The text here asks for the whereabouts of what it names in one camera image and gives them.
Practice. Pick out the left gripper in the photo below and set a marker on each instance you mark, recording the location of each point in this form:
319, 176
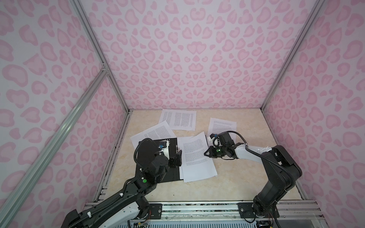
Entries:
174, 164

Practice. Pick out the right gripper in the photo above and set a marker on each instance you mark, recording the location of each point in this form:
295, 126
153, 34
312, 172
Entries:
212, 154

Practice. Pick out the blue folder black inside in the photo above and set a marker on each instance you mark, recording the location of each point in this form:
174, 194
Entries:
151, 163

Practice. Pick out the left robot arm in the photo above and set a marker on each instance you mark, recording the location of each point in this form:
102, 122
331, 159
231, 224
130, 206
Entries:
129, 202

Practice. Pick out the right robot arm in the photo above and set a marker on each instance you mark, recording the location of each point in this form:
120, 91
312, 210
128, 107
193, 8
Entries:
281, 169

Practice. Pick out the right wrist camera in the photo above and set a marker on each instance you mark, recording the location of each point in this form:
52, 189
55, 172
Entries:
213, 138

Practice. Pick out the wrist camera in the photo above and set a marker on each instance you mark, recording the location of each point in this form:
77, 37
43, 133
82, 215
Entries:
164, 147
213, 138

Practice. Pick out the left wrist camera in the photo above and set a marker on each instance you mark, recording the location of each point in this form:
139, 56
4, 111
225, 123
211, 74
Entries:
164, 147

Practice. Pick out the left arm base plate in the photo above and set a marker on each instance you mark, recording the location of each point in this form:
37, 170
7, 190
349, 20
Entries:
150, 211

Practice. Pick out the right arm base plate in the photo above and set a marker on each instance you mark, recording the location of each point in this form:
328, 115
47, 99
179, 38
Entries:
247, 212

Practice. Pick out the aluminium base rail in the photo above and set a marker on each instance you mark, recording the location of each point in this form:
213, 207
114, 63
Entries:
225, 214

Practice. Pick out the right corner aluminium post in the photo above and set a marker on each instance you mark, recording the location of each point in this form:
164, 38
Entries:
306, 28

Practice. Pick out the corner aluminium post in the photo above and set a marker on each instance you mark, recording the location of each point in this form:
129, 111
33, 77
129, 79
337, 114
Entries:
306, 28
86, 24

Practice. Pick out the diagonal aluminium frame bar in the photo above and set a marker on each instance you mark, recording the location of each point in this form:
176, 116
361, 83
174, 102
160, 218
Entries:
16, 199

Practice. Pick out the left corner aluminium post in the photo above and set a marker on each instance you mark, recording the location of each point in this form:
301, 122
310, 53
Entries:
86, 24

